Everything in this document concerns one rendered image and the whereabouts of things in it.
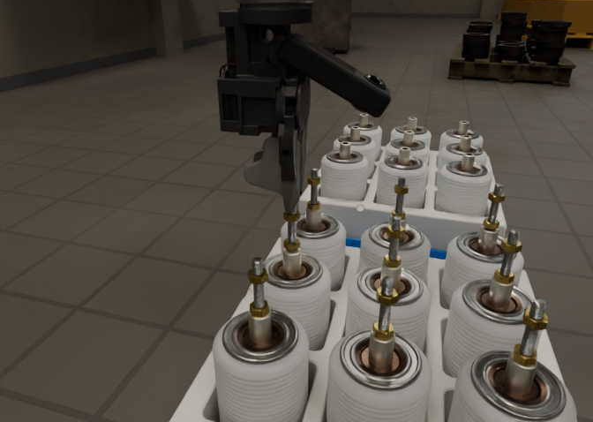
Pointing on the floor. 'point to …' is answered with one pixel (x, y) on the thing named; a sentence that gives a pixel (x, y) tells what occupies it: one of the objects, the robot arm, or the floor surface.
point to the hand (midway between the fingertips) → (296, 199)
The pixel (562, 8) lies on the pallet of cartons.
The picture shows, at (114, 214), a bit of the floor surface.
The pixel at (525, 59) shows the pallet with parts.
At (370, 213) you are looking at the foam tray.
